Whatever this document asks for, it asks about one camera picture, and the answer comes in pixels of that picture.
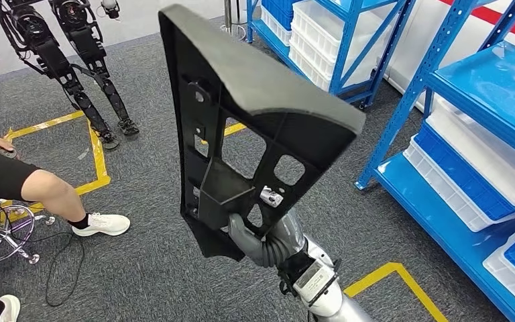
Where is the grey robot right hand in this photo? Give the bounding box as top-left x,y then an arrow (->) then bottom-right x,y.
227,186 -> 306,268

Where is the black plastic plate holder part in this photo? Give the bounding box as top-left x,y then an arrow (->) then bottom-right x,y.
158,3 -> 367,262

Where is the blue metal shelf rack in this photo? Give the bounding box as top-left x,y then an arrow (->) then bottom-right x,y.
245,0 -> 414,111
354,0 -> 515,322

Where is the person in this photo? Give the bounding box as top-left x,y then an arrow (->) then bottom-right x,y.
0,126 -> 131,322

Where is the yellow floor tape square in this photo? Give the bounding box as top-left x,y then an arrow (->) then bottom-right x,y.
343,262 -> 450,322
199,122 -> 247,146
0,109 -> 112,223

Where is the black humanoid robot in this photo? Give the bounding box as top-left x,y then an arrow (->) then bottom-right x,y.
0,0 -> 141,151

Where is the chrome wheeled stool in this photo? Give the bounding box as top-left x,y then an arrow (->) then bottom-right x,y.
0,199 -> 57,281

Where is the white shoe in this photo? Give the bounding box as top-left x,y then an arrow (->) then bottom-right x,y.
0,294 -> 21,322
71,212 -> 131,237

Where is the red barrier belt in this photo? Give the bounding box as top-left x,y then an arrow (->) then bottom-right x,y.
437,0 -> 515,47

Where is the black floor cable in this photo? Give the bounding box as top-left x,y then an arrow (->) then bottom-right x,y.
0,200 -> 85,309

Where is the chrome black stanchion post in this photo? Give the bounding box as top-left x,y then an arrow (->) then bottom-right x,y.
219,0 -> 250,42

